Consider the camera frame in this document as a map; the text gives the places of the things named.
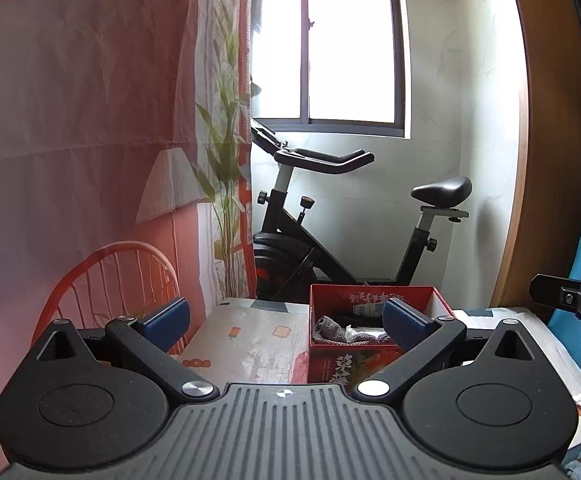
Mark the grey knitted cloth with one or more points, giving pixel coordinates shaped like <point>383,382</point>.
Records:
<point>328,332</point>

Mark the red cardboard box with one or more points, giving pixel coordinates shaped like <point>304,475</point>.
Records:
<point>328,367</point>

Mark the light blue fluffy cloth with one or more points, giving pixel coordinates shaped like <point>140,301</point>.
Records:
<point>576,471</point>

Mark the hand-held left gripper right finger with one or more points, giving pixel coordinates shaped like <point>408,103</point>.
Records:
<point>405,327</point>

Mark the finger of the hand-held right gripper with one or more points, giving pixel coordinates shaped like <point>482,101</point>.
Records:
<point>550,287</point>

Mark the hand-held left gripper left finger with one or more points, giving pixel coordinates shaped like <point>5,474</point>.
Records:
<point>168,322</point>

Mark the brown wooden panel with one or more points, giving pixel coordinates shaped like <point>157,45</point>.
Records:
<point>550,160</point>

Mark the black exercise bike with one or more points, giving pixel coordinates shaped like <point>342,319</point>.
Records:
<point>295,240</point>

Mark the window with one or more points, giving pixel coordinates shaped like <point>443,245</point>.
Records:
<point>350,35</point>

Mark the pink printed wall cloth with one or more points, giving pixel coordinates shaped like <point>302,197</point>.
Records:
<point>70,110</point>

